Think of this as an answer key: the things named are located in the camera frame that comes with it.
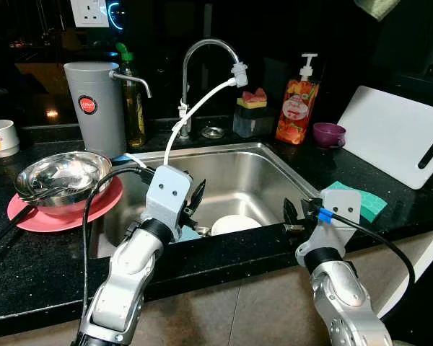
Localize stainless steel bowl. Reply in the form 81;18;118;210
14;151;113;210

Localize pink round plate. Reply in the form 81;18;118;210
6;177;124;233

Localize light blue plate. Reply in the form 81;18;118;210
177;223;201;242

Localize stainless steel sink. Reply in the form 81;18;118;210
88;142;322;259

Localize white bowl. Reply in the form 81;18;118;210
211;215;263;237

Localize green wavy sponge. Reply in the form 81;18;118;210
325;181;388;223

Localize small purple cup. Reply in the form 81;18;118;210
312;123;347;149

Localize black sponge holder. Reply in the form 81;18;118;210
232;107;274;139

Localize oil bottle with green cap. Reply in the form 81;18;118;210
115;43;146;149

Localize orange soap pump bottle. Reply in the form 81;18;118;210
275;53;321;146

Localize chrome gooseneck faucet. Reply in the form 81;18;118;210
177;39;248;140

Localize yellow and red sponge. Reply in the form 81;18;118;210
237;88;268;110

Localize grey water filter canister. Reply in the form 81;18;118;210
63;61;152;159

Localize white plastic cutting board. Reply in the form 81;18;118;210
336;85;433;190

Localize white printed mug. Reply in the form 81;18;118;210
0;120;20;159

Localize green hanging cloth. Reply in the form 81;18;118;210
354;0;401;21

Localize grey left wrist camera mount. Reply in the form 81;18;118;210
141;164;192;242

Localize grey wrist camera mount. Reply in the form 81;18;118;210
141;164;192;242
296;189;363;269

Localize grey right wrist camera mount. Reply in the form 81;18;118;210
296;189;363;269

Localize round metal counter ring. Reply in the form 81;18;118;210
201;126;226;140

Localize white flexible hose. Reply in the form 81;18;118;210
123;77;237;174

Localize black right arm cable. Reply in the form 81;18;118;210
318;208;416;318

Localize black handled metal utensil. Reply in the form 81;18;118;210
0;184;73;253

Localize blue glowing ring light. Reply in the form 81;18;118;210
107;0;125;30

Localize white wall socket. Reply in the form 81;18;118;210
70;0;110;28

